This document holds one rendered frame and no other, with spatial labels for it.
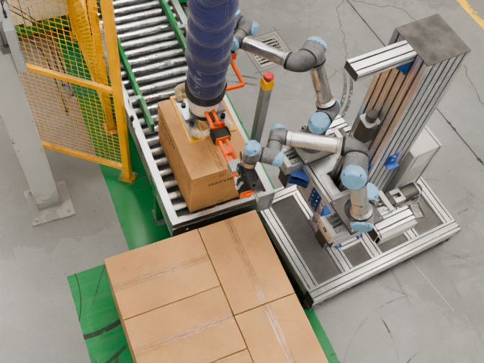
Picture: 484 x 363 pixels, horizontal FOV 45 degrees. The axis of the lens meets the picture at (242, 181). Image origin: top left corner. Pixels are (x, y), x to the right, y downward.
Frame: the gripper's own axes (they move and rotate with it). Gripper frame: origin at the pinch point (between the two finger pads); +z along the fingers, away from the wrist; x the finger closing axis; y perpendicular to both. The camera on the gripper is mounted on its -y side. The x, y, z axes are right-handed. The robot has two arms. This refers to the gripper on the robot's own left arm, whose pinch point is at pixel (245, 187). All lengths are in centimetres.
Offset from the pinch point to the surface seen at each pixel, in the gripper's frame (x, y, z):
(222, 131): -0.8, 36.0, -1.3
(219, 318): 24, -41, 70
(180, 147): 17, 53, 29
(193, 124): 10, 52, 9
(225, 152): 2.5, 22.9, -1.1
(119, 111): 42, 98, 42
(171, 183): 22, 53, 70
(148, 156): 31, 75, 65
